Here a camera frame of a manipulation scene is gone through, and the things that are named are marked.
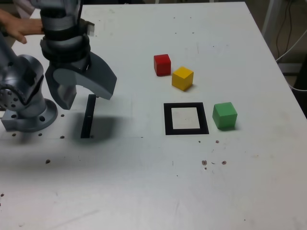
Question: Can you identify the red cube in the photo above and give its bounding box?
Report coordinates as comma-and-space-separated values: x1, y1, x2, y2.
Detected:
153, 54, 172, 77

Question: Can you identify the white metal post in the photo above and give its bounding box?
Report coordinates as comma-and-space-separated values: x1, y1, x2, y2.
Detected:
261, 0, 275, 41

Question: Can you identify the green cube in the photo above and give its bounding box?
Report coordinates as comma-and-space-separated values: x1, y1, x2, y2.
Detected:
212, 102, 238, 131

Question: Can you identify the black tape square outline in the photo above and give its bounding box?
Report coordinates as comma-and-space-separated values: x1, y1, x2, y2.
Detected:
164, 102, 210, 136

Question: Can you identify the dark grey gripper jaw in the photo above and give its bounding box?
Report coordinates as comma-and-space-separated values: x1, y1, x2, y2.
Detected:
45, 67, 78, 111

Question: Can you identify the yellow cube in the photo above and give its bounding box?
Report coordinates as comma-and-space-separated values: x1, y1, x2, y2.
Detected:
171, 66, 194, 92

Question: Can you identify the person's hand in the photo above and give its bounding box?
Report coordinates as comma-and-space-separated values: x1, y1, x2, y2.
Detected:
0, 9, 44, 44

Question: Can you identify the thin black cable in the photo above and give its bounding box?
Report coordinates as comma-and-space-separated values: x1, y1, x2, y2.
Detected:
275, 0, 290, 59

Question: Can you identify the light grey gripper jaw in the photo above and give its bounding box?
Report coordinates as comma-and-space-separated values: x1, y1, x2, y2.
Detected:
52, 51, 118, 101

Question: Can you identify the black tape strip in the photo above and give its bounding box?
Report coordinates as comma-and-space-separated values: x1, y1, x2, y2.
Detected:
80, 94, 97, 139

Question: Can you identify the white cable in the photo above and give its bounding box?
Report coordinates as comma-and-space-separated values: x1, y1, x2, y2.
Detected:
275, 30, 307, 92

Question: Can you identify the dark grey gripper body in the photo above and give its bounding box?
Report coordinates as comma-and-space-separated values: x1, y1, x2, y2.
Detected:
48, 57, 92, 73

